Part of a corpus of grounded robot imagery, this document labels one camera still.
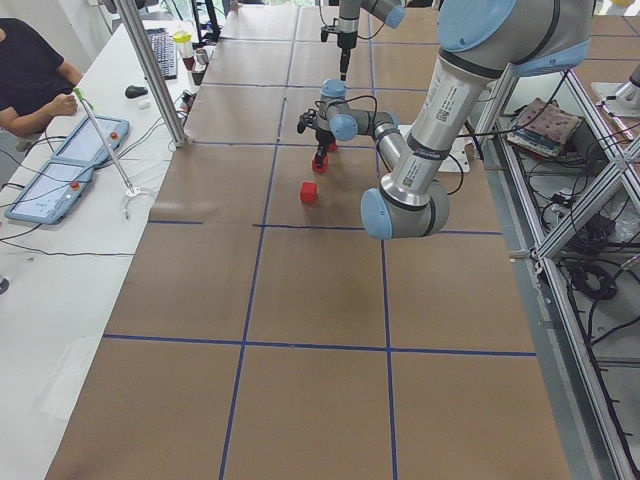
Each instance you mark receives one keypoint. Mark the folded patterned cloth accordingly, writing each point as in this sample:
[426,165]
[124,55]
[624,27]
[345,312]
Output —
[543,129]

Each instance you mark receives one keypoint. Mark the grabber stick tool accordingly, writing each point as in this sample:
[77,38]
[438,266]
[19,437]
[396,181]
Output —
[132,191]

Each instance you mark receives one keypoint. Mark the lower teach pendant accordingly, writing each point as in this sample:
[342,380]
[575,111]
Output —
[51,194]

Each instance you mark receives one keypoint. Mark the metal cup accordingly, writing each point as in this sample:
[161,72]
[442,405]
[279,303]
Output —
[201,57]

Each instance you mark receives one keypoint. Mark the black keyboard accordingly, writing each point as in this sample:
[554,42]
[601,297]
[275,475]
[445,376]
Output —
[164,51]

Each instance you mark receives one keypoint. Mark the teach pendant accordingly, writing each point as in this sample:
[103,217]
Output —
[51,194]
[84,146]

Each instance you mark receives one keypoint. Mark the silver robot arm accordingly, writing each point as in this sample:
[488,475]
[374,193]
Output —
[389,12]
[477,41]

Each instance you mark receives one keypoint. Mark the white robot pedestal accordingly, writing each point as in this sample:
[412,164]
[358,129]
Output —
[457,160]

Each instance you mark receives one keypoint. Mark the upper teach pendant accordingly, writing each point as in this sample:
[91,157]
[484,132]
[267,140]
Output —
[84,146]

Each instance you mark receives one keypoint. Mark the aluminium frame post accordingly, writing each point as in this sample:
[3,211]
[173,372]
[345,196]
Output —
[129,14]

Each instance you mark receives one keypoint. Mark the person in black shirt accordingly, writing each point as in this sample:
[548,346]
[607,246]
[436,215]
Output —
[33,73]

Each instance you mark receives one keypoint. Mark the black computer mouse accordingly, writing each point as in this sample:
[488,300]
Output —
[134,91]

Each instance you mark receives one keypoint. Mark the yellow lid cup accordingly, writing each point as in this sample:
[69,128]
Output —
[182,40]

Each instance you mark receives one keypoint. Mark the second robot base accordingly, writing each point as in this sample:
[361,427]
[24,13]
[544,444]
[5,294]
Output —
[619,98]

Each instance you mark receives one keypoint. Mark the person's hand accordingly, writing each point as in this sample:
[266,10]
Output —
[63,105]

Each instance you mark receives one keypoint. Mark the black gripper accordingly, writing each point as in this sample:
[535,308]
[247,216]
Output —
[324,138]
[345,40]

